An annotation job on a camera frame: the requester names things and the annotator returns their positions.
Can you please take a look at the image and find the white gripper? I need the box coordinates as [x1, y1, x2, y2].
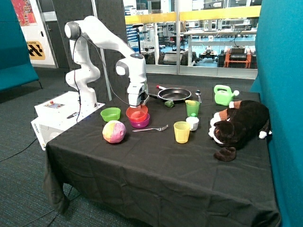
[127, 83, 149, 108]

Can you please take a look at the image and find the orange plastic bowl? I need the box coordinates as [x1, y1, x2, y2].
[126, 105, 148, 122]

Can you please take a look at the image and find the green plastic bowl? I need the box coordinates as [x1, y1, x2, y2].
[100, 107, 121, 122]

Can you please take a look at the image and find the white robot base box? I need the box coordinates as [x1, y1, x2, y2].
[31, 91, 104, 150]

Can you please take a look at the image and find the purple plastic bowl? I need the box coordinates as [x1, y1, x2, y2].
[129, 114, 150, 129]

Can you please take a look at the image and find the small green toy vegetable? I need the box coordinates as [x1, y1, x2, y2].
[164, 100, 175, 108]

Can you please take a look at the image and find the black frying pan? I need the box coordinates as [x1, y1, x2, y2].
[149, 88, 192, 102]

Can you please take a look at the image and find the metal fork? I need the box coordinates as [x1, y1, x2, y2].
[132, 124, 169, 132]

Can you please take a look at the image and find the pastel plush ball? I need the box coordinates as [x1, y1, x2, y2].
[102, 120, 126, 143]

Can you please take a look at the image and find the green plastic cup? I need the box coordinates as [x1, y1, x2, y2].
[185, 100, 200, 117]

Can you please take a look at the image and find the yellow plastic cup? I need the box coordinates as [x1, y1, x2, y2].
[173, 121, 190, 144]

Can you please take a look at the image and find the metal spoon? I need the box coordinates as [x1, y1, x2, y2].
[195, 90, 202, 103]

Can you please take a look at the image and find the small white jar green lid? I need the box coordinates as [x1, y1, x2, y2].
[186, 113, 199, 131]

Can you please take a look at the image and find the black tablecloth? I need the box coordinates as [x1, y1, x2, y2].
[43, 87, 281, 227]

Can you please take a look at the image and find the green toy watering can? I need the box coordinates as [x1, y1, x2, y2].
[214, 85, 240, 106]

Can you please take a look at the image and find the brown plush dog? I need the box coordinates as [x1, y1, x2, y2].
[208, 100, 272, 162]

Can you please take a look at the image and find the yellow black sign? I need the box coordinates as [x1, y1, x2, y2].
[27, 41, 45, 61]

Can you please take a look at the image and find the teal sofa left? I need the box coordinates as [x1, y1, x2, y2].
[0, 0, 39, 91]

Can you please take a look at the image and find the red poster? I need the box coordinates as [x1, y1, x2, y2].
[11, 0, 37, 27]

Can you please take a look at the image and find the teal partition right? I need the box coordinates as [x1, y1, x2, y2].
[251, 0, 303, 227]

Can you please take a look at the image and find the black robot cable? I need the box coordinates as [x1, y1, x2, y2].
[67, 35, 133, 120]

